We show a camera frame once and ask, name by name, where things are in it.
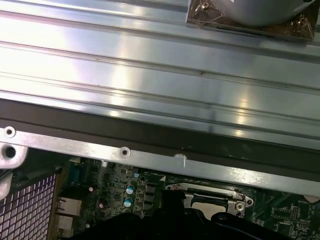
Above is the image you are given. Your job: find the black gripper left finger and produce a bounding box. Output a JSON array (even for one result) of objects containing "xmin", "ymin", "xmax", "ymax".
[{"xmin": 67, "ymin": 189, "xmax": 175, "ymax": 240}]

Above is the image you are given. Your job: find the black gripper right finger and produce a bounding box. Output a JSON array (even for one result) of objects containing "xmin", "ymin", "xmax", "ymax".
[{"xmin": 174, "ymin": 189, "xmax": 293, "ymax": 240}]

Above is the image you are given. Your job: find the metal socket cover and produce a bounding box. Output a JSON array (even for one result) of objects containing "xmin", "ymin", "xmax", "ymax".
[{"xmin": 183, "ymin": 187, "xmax": 255, "ymax": 217}]

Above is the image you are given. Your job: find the CPU socket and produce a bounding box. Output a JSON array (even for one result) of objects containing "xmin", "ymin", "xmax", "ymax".
[{"xmin": 163, "ymin": 181, "xmax": 256, "ymax": 218}]

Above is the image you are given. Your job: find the green motherboard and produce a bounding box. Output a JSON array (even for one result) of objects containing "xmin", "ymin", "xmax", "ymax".
[{"xmin": 52, "ymin": 159, "xmax": 320, "ymax": 240}]

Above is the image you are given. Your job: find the silver metal port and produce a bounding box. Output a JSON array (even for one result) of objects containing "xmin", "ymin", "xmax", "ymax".
[
  {"xmin": 57, "ymin": 196, "xmax": 83, "ymax": 216},
  {"xmin": 57, "ymin": 215, "xmax": 75, "ymax": 235}
]

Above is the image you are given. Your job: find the blue serial port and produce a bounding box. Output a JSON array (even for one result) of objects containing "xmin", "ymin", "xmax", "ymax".
[{"xmin": 67, "ymin": 163, "xmax": 86, "ymax": 185}]

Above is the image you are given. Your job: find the open black PC case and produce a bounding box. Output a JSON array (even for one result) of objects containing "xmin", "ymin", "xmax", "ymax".
[{"xmin": 0, "ymin": 97, "xmax": 320, "ymax": 240}]

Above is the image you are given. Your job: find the round coin cell battery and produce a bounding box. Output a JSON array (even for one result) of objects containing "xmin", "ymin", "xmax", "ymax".
[{"xmin": 303, "ymin": 194, "xmax": 319, "ymax": 205}]

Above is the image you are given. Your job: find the brown square base plate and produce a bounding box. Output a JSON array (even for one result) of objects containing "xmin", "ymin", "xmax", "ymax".
[{"xmin": 186, "ymin": 0, "xmax": 316, "ymax": 41}]

